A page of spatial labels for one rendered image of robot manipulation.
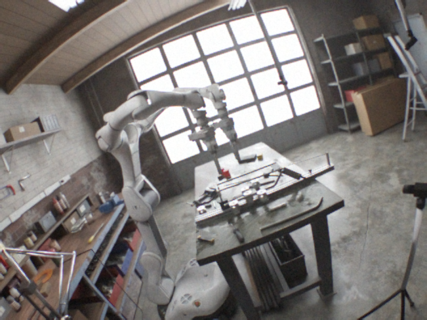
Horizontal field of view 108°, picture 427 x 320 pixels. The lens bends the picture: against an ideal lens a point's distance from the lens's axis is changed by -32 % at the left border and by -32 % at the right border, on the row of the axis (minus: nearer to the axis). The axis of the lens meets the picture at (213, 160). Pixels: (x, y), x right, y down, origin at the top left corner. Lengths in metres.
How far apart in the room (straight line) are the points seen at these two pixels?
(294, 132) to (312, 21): 2.39
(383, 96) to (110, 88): 5.11
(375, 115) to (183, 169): 3.79
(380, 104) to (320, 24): 2.02
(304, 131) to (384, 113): 1.69
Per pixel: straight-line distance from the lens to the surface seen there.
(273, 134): 4.50
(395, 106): 4.94
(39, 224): 2.51
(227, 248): 1.07
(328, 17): 5.32
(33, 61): 2.85
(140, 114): 0.87
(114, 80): 4.39
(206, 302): 1.62
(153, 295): 1.89
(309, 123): 4.80
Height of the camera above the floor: 1.53
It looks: 15 degrees down
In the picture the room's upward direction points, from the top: 21 degrees counter-clockwise
